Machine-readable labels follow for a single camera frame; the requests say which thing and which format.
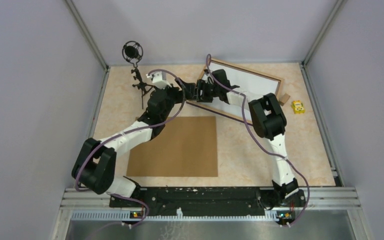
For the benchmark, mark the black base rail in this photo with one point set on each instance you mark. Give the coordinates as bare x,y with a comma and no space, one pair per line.
209,201

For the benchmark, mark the black microphone on tripod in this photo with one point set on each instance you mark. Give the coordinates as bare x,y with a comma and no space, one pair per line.
132,53

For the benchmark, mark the brown cardboard backing board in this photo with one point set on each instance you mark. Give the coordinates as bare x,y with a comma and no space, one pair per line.
187,147

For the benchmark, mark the beach landscape photo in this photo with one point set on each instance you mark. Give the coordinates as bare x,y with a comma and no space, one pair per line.
249,80

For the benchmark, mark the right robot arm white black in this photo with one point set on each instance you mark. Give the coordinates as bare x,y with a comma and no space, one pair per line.
266,123

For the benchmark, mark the small yellow toy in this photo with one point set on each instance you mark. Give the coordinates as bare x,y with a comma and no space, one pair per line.
298,107

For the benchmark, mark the white cable duct strip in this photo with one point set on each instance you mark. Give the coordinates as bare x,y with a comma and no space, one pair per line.
126,215

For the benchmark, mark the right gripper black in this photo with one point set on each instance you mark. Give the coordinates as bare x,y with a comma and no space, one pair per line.
201,86

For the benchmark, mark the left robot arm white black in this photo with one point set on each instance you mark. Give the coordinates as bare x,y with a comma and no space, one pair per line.
95,165

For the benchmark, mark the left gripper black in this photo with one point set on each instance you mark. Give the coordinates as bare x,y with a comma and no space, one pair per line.
189,89

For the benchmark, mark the small brown wooden block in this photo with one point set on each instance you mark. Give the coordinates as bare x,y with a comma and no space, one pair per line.
284,99

